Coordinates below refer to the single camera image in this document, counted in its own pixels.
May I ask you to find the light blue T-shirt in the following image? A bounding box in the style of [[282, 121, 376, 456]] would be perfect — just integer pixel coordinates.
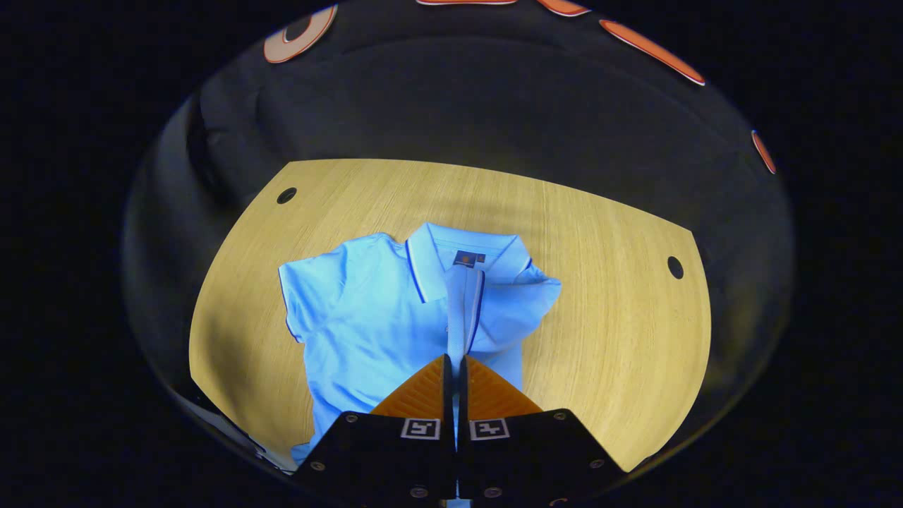
[[277, 222, 563, 468]]

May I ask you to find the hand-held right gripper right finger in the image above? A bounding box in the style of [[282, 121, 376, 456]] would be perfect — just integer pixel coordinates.
[[457, 355, 628, 506]]

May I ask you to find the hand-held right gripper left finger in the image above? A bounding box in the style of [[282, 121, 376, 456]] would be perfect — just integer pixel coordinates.
[[292, 354, 456, 506]]

